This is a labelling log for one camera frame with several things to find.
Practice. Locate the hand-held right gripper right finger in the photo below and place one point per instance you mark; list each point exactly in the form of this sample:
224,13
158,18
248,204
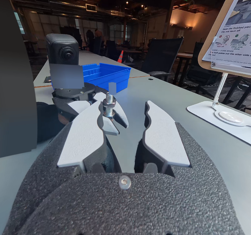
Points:
166,138

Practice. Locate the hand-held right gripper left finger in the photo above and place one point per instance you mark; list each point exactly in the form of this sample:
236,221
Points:
82,138

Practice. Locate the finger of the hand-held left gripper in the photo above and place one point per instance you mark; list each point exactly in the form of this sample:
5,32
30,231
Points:
123,115
110,129

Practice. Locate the silver hex bolt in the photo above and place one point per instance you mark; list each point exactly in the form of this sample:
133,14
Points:
108,113

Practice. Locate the silver hex nut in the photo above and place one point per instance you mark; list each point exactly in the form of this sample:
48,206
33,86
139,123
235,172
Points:
109,103

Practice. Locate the blue plastic bin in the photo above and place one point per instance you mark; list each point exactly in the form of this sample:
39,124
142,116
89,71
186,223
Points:
109,76

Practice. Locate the person's left hand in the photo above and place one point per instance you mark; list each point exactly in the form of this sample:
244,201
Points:
47,121

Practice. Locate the white document stand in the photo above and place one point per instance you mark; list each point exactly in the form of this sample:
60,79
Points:
205,113

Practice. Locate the white ceiling vent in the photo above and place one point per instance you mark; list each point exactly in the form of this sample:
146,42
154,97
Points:
91,7

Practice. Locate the paned window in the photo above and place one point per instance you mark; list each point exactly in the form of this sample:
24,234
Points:
19,23
117,31

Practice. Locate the orange traffic cone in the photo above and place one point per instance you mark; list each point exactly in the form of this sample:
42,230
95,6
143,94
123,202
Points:
120,57

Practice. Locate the black office chair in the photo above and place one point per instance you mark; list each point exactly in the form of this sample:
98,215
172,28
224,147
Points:
162,54
198,70

